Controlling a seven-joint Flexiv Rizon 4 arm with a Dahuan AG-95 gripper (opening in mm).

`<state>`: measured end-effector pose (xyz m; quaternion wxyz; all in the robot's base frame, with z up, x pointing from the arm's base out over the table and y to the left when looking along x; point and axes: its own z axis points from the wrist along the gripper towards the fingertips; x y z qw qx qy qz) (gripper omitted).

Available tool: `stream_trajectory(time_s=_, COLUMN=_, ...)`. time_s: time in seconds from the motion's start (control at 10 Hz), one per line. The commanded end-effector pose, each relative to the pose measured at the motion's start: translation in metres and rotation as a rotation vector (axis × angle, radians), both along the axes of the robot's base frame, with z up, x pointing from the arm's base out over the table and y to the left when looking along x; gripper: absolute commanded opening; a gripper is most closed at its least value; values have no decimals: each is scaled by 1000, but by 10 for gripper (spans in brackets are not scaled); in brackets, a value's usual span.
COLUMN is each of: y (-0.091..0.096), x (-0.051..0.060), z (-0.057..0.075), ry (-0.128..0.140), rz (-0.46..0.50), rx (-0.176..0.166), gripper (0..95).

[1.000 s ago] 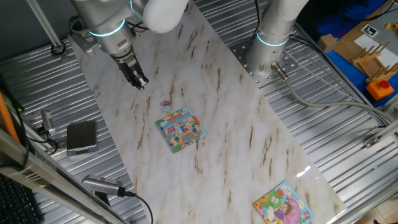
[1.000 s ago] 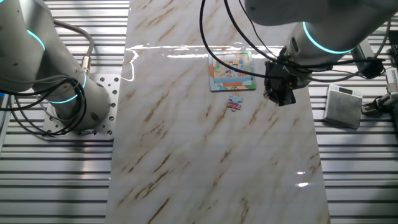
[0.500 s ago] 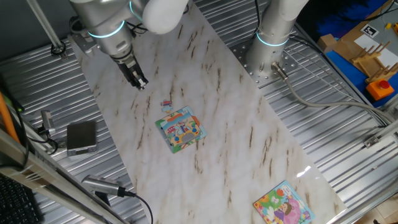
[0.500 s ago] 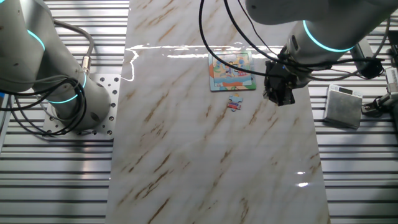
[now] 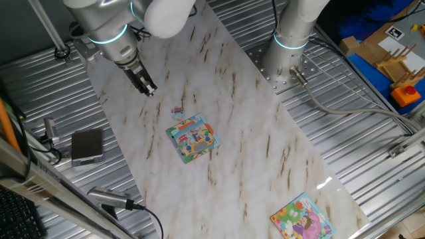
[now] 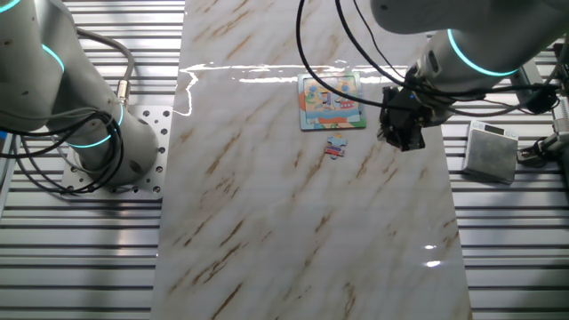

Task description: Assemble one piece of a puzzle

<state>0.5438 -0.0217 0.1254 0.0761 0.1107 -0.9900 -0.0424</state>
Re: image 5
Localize marble pattern board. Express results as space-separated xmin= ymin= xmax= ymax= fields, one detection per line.
xmin=71 ymin=0 xmax=371 ymax=239

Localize orange pole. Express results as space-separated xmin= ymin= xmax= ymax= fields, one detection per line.
xmin=0 ymin=98 xmax=21 ymax=153

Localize black keyboard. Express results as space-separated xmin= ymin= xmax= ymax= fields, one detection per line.
xmin=0 ymin=185 xmax=46 ymax=239

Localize long silver camera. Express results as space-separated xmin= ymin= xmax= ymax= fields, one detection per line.
xmin=86 ymin=186 xmax=135 ymax=210

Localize aluminium frame beam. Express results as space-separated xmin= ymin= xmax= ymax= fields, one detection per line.
xmin=0 ymin=137 xmax=133 ymax=239

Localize black camera cable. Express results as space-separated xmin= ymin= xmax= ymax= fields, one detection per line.
xmin=132 ymin=202 xmax=164 ymax=239

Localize black white marker tag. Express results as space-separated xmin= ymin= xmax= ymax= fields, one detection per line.
xmin=384 ymin=25 xmax=405 ymax=41

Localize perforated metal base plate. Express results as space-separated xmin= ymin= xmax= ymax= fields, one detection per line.
xmin=247 ymin=36 xmax=319 ymax=96

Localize thick grey cable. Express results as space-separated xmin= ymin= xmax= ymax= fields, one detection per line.
xmin=289 ymin=65 xmax=419 ymax=133

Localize grey studded board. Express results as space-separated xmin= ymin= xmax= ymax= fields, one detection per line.
xmin=396 ymin=9 xmax=425 ymax=50

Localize small silver camera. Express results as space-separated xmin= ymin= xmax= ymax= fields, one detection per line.
xmin=43 ymin=117 xmax=60 ymax=144

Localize wooden rack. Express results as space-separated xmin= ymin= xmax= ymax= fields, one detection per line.
xmin=375 ymin=43 xmax=425 ymax=90

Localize blue fuzzy cloth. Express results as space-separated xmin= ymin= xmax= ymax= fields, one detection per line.
xmin=338 ymin=0 xmax=416 ymax=40

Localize vehicle picture puzzle board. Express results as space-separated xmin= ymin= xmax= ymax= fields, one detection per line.
xmin=165 ymin=112 xmax=222 ymax=165

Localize wooden block assembly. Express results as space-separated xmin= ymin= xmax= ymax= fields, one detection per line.
xmin=358 ymin=0 xmax=425 ymax=67

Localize small cardboard box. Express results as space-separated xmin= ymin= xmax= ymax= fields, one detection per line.
xmin=338 ymin=35 xmax=360 ymax=56

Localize metal pole with black clamp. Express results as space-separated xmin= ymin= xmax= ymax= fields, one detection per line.
xmin=28 ymin=0 xmax=72 ymax=64

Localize white paper sheet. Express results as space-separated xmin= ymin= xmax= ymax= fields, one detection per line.
xmin=378 ymin=35 xmax=425 ymax=72

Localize princess picture puzzle board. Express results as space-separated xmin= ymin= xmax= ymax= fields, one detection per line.
xmin=270 ymin=192 xmax=337 ymax=239

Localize colourful puzzle piece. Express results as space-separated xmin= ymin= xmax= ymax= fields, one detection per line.
xmin=171 ymin=106 xmax=185 ymax=121

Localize small metal bracket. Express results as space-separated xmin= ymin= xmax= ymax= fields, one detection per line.
xmin=387 ymin=144 xmax=408 ymax=159

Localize silver digital scale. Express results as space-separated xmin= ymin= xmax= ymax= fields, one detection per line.
xmin=70 ymin=128 xmax=105 ymax=168

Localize blue mat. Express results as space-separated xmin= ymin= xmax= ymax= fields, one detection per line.
xmin=347 ymin=52 xmax=425 ymax=116

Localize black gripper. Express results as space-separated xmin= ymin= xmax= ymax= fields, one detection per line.
xmin=116 ymin=56 xmax=159 ymax=98

